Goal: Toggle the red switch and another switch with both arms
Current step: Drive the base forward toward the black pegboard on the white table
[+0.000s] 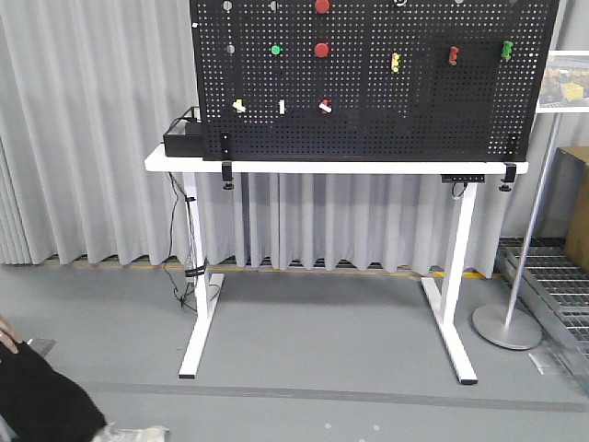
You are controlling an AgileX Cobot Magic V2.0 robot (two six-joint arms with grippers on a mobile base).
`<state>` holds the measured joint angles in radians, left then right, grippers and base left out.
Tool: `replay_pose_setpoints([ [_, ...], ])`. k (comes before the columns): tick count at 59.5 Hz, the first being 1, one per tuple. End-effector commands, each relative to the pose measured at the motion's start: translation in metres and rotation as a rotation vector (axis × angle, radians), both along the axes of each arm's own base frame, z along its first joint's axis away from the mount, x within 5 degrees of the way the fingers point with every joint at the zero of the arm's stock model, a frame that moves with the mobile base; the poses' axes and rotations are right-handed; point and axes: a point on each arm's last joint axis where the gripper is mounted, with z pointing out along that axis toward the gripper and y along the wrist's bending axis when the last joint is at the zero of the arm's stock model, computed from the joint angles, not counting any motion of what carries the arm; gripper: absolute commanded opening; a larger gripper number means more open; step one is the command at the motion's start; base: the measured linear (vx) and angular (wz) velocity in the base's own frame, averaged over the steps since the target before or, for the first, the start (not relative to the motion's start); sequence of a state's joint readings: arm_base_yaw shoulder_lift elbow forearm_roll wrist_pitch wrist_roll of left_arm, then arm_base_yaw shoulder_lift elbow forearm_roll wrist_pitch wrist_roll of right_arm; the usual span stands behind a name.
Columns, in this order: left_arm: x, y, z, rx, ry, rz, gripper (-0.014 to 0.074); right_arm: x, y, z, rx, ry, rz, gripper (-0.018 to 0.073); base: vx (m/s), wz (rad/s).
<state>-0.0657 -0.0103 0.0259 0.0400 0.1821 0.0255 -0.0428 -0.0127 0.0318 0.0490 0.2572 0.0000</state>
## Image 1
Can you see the person's hand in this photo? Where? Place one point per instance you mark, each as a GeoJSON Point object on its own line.
{"type": "Point", "coordinates": [8, 337]}

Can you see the yellow lit selector switch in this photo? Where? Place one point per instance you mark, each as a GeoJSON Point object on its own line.
{"type": "Point", "coordinates": [238, 105]}

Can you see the red lit selector switch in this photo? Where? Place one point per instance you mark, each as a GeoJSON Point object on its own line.
{"type": "Point", "coordinates": [325, 106]}

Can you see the black sleeved forearm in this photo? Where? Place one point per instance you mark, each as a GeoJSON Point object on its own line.
{"type": "Point", "coordinates": [40, 404]}

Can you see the grey shoe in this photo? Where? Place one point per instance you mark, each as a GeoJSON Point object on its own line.
{"type": "Point", "coordinates": [113, 433]}

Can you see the black electronics box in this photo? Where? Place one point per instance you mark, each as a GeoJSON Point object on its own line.
{"type": "Point", "coordinates": [186, 136]}

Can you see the black perforated pegboard panel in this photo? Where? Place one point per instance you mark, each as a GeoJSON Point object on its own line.
{"type": "Point", "coordinates": [428, 111]}

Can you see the lower red mushroom button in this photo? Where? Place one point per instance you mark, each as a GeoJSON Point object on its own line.
{"type": "Point", "coordinates": [321, 49]}

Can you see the red mushroom button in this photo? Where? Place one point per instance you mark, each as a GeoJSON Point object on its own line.
{"type": "Point", "coordinates": [321, 49]}
{"type": "Point", "coordinates": [322, 6]}

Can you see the white standing desk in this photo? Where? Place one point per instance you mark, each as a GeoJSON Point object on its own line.
{"type": "Point", "coordinates": [442, 300]}

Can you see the upper red mushroom button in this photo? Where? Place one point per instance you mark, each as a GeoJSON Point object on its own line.
{"type": "Point", "coordinates": [322, 6]}

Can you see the desk height control panel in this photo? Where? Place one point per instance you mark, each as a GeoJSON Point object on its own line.
{"type": "Point", "coordinates": [468, 178]}

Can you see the grey sign stand pole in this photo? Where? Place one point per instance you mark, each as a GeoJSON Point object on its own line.
{"type": "Point", "coordinates": [507, 326]}

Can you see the metal floor grating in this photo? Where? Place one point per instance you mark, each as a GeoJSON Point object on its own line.
{"type": "Point", "coordinates": [555, 291]}

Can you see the cardboard box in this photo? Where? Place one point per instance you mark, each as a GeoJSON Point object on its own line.
{"type": "Point", "coordinates": [576, 243]}

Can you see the framed picture sign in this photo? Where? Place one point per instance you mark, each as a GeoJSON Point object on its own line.
{"type": "Point", "coordinates": [564, 87]}

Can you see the left black clamp bracket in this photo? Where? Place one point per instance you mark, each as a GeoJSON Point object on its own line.
{"type": "Point", "coordinates": [227, 174]}

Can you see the black clamp bracket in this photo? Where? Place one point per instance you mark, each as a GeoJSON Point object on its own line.
{"type": "Point", "coordinates": [509, 161]}
{"type": "Point", "coordinates": [227, 174]}

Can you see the yellow toggle handle switch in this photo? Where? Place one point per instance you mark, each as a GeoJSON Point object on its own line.
{"type": "Point", "coordinates": [395, 61]}

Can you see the red toggle handle switch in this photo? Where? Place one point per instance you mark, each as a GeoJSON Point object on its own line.
{"type": "Point", "coordinates": [452, 57]}

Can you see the right black clamp bracket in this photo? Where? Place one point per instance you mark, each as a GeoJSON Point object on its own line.
{"type": "Point", "coordinates": [509, 161]}

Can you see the green toggle handle switch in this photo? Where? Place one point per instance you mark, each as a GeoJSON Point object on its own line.
{"type": "Point", "coordinates": [507, 50]}

